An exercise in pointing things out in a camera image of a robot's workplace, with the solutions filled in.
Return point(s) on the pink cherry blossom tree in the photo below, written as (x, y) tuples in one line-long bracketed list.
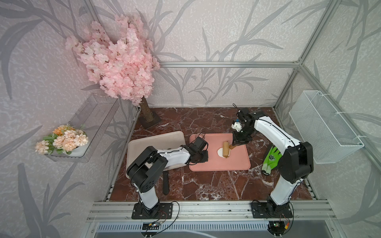
[(123, 69)]

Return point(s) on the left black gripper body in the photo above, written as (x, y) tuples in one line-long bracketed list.
[(201, 157)]

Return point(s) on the white wire mesh basket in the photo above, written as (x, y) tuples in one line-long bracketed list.
[(322, 125)]

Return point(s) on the beige rectangular tray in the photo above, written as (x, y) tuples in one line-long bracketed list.
[(170, 145)]

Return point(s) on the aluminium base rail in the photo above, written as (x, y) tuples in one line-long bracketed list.
[(221, 210)]

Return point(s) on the peach flower bouquet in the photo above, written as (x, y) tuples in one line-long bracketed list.
[(63, 140)]

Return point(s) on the white dough piece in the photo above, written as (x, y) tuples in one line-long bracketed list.
[(220, 152)]

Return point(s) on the wooden dough roller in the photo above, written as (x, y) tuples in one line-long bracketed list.
[(226, 149)]

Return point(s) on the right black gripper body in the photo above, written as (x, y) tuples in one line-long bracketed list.
[(243, 136)]

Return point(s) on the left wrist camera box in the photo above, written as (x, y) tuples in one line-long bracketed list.
[(200, 138)]

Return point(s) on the clear acrylic wall shelf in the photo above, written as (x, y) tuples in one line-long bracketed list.
[(93, 117)]

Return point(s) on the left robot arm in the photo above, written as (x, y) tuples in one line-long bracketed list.
[(145, 171)]

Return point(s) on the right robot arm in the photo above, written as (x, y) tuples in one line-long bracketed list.
[(294, 165)]

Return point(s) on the pink rectangular tray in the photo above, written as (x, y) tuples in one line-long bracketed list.
[(237, 161)]

